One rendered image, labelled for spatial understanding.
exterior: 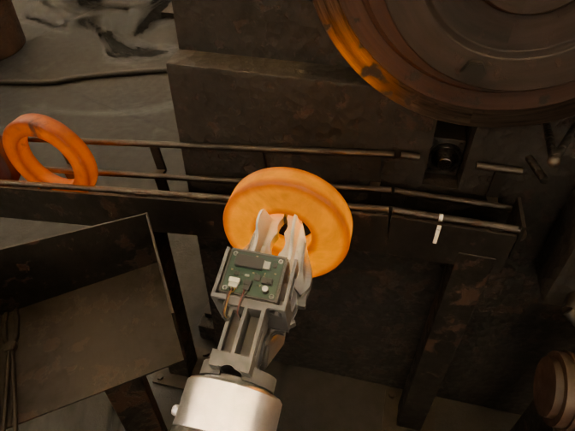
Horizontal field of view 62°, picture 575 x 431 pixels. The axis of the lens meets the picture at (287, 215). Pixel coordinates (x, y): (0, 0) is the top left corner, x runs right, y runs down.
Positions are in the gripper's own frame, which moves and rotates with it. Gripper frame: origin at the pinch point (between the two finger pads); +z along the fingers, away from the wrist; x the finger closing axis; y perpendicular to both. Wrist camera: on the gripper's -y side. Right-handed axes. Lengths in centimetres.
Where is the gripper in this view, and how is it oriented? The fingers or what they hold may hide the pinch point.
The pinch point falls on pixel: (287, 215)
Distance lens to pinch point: 55.8
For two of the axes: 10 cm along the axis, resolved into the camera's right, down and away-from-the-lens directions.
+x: -9.7, -1.7, 1.7
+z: 2.3, -8.4, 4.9
